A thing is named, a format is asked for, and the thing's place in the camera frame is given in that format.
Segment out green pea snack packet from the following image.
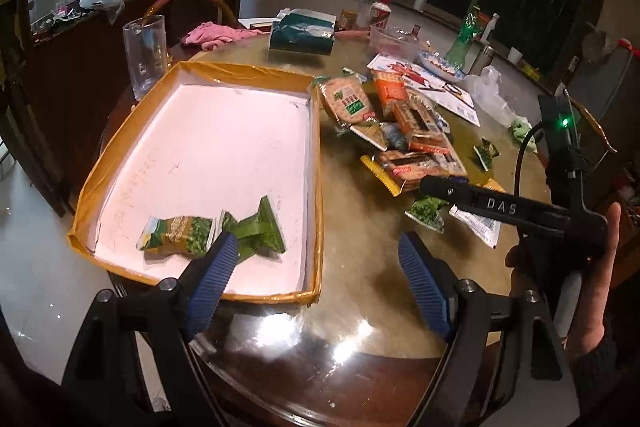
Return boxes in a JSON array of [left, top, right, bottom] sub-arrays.
[[136, 216, 215, 259]]

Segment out white silver snack packet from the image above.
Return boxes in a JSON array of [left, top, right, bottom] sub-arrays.
[[449, 205, 500, 248]]

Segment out small green snack packet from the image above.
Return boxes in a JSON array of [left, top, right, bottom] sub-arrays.
[[405, 196, 448, 234]]

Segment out small dark green packet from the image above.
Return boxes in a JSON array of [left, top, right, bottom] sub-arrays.
[[473, 138, 500, 172]]

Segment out yellow-rimmed white tray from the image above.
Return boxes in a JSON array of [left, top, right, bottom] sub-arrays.
[[67, 62, 323, 305]]

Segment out white plastic bag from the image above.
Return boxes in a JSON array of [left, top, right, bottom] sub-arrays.
[[463, 65, 516, 128]]

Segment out brown orange biscuit pack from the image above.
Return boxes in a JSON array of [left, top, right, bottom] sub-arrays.
[[392, 98, 449, 154]]

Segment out printed advertising leaflet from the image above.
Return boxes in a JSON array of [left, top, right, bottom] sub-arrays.
[[367, 54, 480, 127]]

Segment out green plastic bottle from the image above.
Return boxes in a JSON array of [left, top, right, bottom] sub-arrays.
[[445, 5, 480, 70]]

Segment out blue white patterned plate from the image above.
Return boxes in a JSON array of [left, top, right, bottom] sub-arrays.
[[416, 51, 465, 82]]

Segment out round rice cracker pack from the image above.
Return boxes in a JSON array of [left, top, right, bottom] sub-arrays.
[[312, 75, 378, 130]]

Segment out clear plastic container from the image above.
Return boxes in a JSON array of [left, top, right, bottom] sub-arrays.
[[369, 26, 423, 62]]

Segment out pink cloth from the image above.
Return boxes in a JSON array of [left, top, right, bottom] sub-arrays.
[[181, 22, 260, 51]]

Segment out clear glass cup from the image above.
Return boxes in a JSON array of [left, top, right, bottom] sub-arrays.
[[122, 14, 168, 102]]

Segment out red white liquor bottle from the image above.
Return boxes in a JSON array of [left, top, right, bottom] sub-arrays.
[[370, 0, 392, 28]]

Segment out teal tissue pack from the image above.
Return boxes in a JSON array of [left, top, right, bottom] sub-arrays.
[[269, 9, 336, 56]]

